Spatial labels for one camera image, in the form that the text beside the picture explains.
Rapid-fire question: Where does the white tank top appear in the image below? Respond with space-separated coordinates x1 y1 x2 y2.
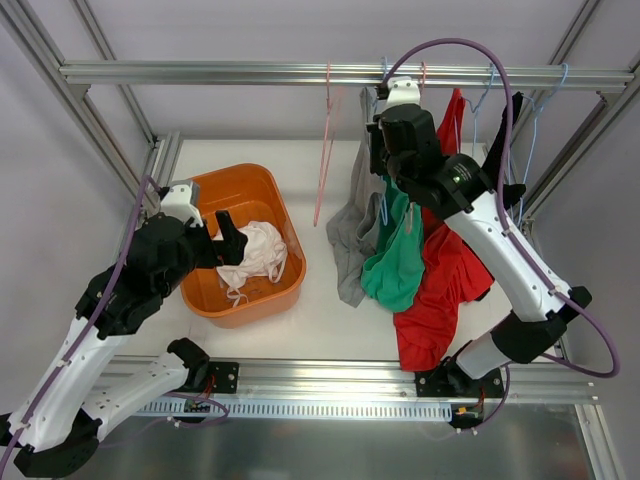
216 221 288 307

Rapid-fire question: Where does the blue hanger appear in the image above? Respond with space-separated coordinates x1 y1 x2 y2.
504 62 571 226
369 56 389 226
466 63 498 156

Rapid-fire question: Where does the pink wire hanger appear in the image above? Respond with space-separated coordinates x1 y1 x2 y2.
313 61 343 227

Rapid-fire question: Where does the grey shirt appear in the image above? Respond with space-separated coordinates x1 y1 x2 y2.
326 88 386 308

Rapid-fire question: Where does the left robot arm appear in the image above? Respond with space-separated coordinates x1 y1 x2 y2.
1 211 248 478

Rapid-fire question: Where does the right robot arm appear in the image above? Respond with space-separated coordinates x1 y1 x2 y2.
367 102 592 397

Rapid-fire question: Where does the blue hanger under red shirt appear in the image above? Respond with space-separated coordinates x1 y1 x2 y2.
466 63 498 156

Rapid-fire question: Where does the blue hanger under black shirt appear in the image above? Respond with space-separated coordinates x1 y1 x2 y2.
504 62 571 226

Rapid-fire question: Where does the orange plastic basket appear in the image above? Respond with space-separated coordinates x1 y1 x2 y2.
181 163 306 329

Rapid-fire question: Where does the black shirt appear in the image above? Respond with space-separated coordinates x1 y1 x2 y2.
482 91 526 210

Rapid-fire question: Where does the green shirt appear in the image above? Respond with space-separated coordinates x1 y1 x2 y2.
361 176 425 313

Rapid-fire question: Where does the red shirt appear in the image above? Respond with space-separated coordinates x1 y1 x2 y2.
393 88 496 373

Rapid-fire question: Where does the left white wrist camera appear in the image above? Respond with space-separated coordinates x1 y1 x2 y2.
160 179 204 227

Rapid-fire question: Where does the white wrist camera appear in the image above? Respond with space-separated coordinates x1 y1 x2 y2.
376 76 421 111
160 179 204 227

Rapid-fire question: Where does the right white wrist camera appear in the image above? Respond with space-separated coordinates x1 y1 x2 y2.
376 76 421 111

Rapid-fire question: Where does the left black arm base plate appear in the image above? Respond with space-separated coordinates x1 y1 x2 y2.
203 361 240 394

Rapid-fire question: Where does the aluminium front frame rail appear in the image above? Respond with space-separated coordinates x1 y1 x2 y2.
57 355 599 401

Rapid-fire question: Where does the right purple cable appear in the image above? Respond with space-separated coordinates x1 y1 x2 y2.
382 38 621 377

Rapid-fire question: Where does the white slotted cable duct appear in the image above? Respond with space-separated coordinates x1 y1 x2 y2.
138 397 453 422

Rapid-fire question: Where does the aluminium hanging rail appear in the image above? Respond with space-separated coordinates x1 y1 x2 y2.
59 60 636 93

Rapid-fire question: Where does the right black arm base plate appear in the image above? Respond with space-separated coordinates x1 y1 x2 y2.
414 356 504 399

